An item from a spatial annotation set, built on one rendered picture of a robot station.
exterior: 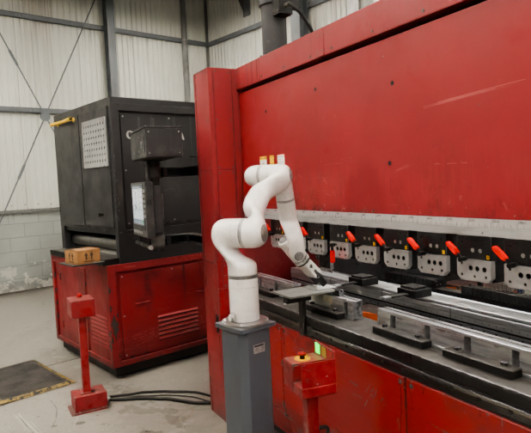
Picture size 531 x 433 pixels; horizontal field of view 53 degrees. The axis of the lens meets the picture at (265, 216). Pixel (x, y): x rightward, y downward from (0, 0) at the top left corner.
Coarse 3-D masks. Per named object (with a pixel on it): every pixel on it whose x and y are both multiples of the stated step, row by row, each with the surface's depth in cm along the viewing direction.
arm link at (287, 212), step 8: (288, 200) 256; (280, 208) 258; (288, 208) 257; (280, 216) 260; (288, 216) 258; (296, 216) 262; (288, 224) 259; (296, 224) 259; (288, 232) 257; (296, 232) 257; (288, 240) 256; (296, 240) 256; (296, 248) 256; (304, 248) 258; (296, 256) 257; (304, 256) 259
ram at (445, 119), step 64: (512, 0) 171; (320, 64) 264; (384, 64) 225; (448, 64) 195; (512, 64) 172; (256, 128) 327; (320, 128) 268; (384, 128) 227; (448, 128) 197; (512, 128) 174; (320, 192) 272; (384, 192) 230; (448, 192) 200; (512, 192) 176
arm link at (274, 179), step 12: (264, 168) 239; (276, 168) 236; (288, 168) 236; (264, 180) 231; (276, 180) 232; (288, 180) 235; (252, 192) 226; (264, 192) 227; (276, 192) 234; (252, 204) 219; (264, 204) 224; (252, 216) 212; (264, 216) 220; (240, 228) 209; (252, 228) 207; (264, 228) 209; (240, 240) 209; (252, 240) 207; (264, 240) 209
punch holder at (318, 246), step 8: (312, 224) 281; (320, 224) 274; (328, 224) 273; (312, 232) 281; (320, 232) 274; (328, 232) 273; (312, 240) 281; (320, 240) 274; (328, 240) 274; (312, 248) 282; (320, 248) 275; (328, 248) 274
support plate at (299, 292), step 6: (294, 288) 280; (300, 288) 280; (306, 288) 279; (276, 294) 271; (282, 294) 267; (288, 294) 266; (294, 294) 266; (300, 294) 265; (306, 294) 264; (312, 294) 265; (318, 294) 267
